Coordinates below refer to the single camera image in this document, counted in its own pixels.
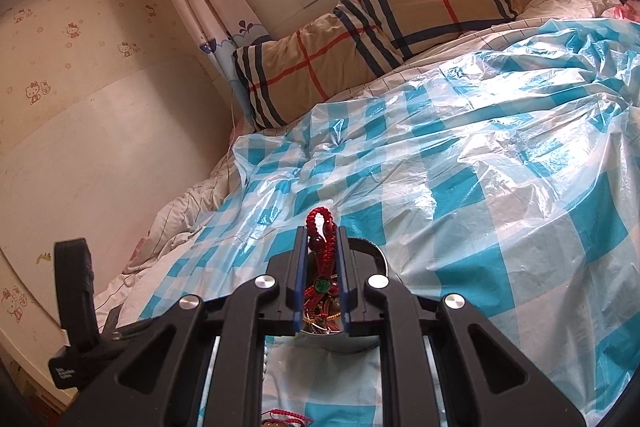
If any red cord bracelet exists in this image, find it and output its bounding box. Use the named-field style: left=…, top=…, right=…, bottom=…
left=300, top=206, right=346, bottom=323

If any silver round metal tin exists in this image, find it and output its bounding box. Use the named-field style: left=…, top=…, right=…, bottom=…
left=276, top=228, right=393, bottom=355

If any blue checkered plastic sheet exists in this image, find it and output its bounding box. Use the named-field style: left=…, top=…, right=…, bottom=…
left=134, top=20, right=639, bottom=425

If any left plaid pillow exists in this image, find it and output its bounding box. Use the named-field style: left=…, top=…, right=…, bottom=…
left=234, top=0, right=402, bottom=130

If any plaid pillow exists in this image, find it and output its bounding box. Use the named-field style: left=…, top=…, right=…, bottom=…
left=234, top=0, right=402, bottom=130
left=333, top=0, right=522, bottom=63

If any right plaid pillow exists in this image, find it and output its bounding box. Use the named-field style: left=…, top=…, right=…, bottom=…
left=333, top=0, right=522, bottom=63

